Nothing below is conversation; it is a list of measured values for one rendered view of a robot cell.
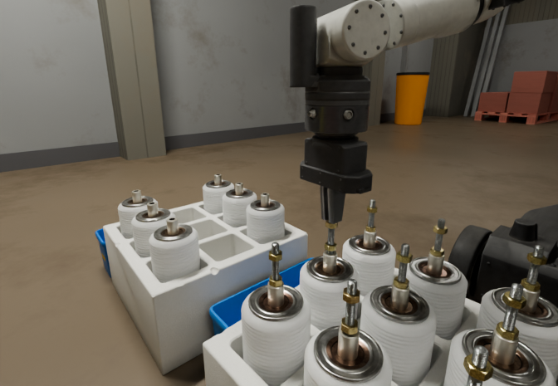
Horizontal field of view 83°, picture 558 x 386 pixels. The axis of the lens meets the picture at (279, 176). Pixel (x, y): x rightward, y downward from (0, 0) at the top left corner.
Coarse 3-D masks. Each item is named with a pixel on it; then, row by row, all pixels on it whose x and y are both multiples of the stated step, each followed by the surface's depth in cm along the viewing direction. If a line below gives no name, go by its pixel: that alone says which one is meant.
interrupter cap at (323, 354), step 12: (324, 336) 37; (336, 336) 37; (360, 336) 37; (324, 348) 35; (336, 348) 36; (360, 348) 36; (372, 348) 35; (324, 360) 34; (336, 360) 34; (360, 360) 34; (372, 360) 34; (336, 372) 32; (348, 372) 32; (360, 372) 32; (372, 372) 32
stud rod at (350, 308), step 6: (348, 282) 32; (354, 282) 32; (348, 288) 32; (354, 288) 32; (354, 294) 32; (348, 306) 33; (354, 306) 33; (348, 312) 33; (354, 312) 33; (348, 318) 33; (354, 318) 34; (348, 324) 34
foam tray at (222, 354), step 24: (360, 312) 55; (216, 336) 47; (240, 336) 47; (312, 336) 47; (216, 360) 43; (240, 360) 43; (432, 360) 46; (216, 384) 45; (240, 384) 39; (264, 384) 39; (288, 384) 39; (432, 384) 39
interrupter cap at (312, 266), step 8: (320, 256) 54; (312, 264) 52; (320, 264) 52; (344, 264) 52; (312, 272) 50; (320, 272) 50; (336, 272) 50; (344, 272) 50; (352, 272) 49; (320, 280) 48; (328, 280) 48; (336, 280) 48; (344, 280) 48
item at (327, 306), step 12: (300, 276) 52; (300, 288) 52; (312, 288) 48; (324, 288) 47; (336, 288) 47; (312, 300) 48; (324, 300) 47; (336, 300) 47; (312, 312) 49; (324, 312) 48; (336, 312) 48; (312, 324) 50; (324, 324) 48; (336, 324) 48
